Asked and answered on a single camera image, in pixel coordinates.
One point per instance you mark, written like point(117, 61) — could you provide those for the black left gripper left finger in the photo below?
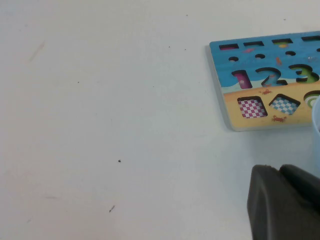
point(270, 205)

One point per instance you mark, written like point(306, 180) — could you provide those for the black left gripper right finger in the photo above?
point(302, 182)

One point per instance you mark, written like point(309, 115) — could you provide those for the light blue plastic bowl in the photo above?
point(317, 117)

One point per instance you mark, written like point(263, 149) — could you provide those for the colourful wooden puzzle board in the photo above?
point(220, 65)

